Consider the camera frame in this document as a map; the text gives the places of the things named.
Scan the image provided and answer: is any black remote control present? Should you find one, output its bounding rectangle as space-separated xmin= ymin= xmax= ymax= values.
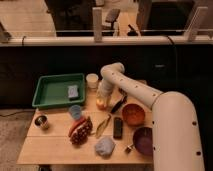
xmin=113 ymin=117 xmax=123 ymax=139

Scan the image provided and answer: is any white horizontal rail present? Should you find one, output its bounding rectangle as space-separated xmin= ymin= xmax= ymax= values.
xmin=0 ymin=35 xmax=213 ymax=47

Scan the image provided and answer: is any grey blue cloth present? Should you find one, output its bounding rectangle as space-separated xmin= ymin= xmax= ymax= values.
xmin=94 ymin=137 xmax=115 ymax=157

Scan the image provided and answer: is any small metal clip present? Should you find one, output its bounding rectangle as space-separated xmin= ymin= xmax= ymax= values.
xmin=124 ymin=144 xmax=134 ymax=154

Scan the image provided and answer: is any purple bowl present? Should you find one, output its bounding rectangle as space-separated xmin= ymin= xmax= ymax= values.
xmin=133 ymin=127 xmax=153 ymax=156

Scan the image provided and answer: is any metal cup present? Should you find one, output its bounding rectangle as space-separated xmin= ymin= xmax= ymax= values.
xmin=34 ymin=115 xmax=49 ymax=130

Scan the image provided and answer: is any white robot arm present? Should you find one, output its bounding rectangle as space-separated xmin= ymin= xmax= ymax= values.
xmin=98 ymin=62 xmax=205 ymax=171

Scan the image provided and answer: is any black office chair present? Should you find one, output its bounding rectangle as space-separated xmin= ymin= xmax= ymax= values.
xmin=102 ymin=8 xmax=120 ymax=36

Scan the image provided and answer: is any orange bowl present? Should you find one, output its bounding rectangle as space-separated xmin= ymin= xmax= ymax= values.
xmin=122 ymin=103 xmax=145 ymax=126

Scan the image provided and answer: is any green plastic tray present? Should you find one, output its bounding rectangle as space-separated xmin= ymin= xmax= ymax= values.
xmin=32 ymin=73 xmax=86 ymax=109

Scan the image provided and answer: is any blue plastic cup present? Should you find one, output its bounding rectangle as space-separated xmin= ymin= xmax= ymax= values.
xmin=69 ymin=105 xmax=82 ymax=120

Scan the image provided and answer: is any yellow red apple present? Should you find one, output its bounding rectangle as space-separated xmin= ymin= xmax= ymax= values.
xmin=96 ymin=100 xmax=107 ymax=110

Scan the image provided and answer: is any blue sponge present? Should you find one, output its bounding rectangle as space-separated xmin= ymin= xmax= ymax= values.
xmin=68 ymin=85 xmax=79 ymax=99

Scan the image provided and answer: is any white paper cup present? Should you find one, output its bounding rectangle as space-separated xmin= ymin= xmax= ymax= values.
xmin=86 ymin=73 xmax=99 ymax=89

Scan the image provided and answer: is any black handled brush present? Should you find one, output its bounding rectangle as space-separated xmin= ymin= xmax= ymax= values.
xmin=110 ymin=88 xmax=127 ymax=114

